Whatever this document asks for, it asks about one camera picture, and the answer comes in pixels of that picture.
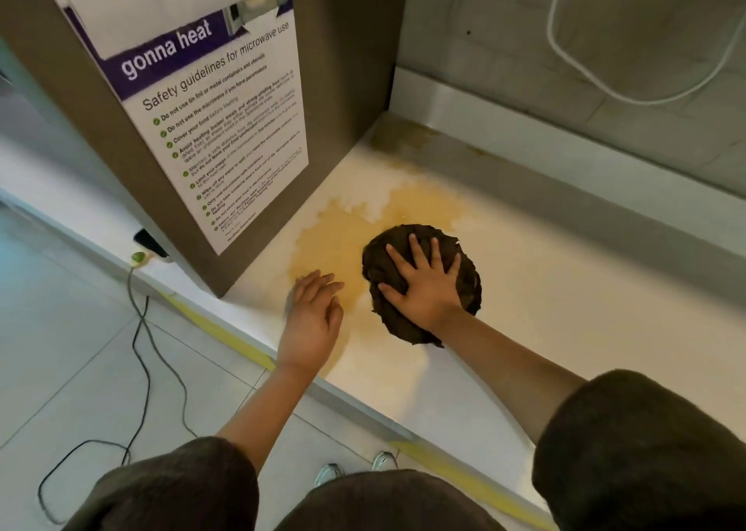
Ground person's left hand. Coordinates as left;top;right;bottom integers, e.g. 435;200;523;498
275;269;346;376

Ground person's right hand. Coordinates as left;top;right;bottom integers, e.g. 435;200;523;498
377;233;469;334

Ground dark brown cleaning cloth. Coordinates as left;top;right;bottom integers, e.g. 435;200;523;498
361;223;483;348

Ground person's right forearm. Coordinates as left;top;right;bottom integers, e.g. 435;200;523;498
440;309;587;446

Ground person's left forearm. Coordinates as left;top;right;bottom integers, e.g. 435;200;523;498
215;362;319;477

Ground person's left silver shoe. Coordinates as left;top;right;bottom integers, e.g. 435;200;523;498
314;462;346;488

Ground white countertop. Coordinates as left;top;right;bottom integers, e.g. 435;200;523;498
0;111;746;531

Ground yellow grey cabinet front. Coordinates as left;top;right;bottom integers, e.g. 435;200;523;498
0;189;560;531

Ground brown liquid spill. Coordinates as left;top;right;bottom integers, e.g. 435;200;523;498
288;115;467;377

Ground black smartphone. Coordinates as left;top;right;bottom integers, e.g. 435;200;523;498
133;228;171;260

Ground white paper notice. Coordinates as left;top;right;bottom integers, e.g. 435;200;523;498
32;0;310;256

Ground white backsplash ledge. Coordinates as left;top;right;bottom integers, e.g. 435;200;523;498
389;67;746;258

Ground dark brown side panel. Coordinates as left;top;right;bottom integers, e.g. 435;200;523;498
0;0;412;299

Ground brown knit sweater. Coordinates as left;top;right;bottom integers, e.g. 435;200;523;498
61;369;746;531

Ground black floor cable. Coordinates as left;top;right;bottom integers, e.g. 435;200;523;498
37;296;152;527

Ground white cable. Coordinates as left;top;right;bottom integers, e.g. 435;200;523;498
546;0;746;107

